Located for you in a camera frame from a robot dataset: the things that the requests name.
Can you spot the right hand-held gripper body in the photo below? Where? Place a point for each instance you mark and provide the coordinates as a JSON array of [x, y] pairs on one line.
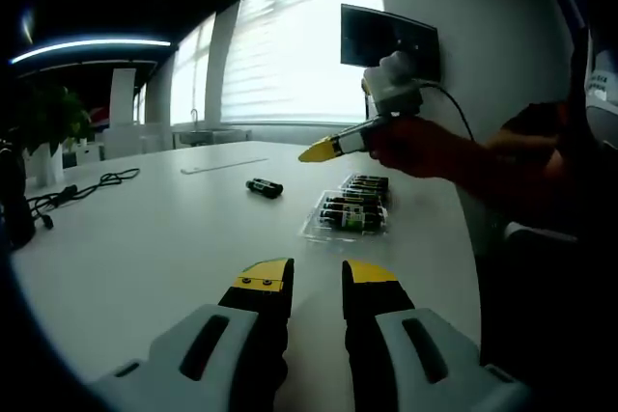
[[396, 89]]

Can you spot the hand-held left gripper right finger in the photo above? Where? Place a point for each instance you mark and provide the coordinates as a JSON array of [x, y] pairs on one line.
[[434, 364]]

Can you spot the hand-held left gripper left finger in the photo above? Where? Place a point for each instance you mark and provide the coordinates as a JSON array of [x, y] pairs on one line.
[[217, 359]]

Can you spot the brown medicine bottle green label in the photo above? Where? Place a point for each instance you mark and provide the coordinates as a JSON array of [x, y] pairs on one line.
[[261, 187], [276, 188]]

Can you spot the group of brown medicine bottles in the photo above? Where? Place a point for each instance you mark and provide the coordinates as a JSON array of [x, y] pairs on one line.
[[357, 211]]

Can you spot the clear plastic box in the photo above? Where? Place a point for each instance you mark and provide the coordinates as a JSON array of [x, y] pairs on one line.
[[311, 226]]

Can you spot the person's right hand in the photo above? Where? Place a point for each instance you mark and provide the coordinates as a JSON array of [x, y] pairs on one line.
[[420, 149]]

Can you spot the bright window with blinds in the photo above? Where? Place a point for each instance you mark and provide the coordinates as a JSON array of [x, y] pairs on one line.
[[294, 45]]

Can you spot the grey sink counter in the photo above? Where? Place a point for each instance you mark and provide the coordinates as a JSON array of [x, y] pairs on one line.
[[215, 137]]

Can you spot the person's dark clothed body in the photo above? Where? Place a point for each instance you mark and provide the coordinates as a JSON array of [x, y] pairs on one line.
[[555, 310]]

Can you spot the metal faucet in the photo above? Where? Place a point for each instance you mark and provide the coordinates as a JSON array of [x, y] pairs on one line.
[[194, 118]]

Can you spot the white low cabinet row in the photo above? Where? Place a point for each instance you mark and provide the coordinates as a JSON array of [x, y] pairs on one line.
[[137, 141]]

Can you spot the long ceiling light strip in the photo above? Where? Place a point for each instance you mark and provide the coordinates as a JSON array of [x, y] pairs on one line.
[[92, 46]]

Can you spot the green plant white pot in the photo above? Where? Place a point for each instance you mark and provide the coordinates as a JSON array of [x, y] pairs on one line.
[[48, 118]]

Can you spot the wall-mounted black monitor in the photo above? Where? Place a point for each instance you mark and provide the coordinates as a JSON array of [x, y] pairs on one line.
[[372, 31]]

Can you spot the white blue wall poster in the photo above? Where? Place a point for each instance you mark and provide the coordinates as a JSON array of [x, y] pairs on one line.
[[601, 81]]

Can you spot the red blue flag wall print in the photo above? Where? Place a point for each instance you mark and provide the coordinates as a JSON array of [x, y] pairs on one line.
[[100, 118]]

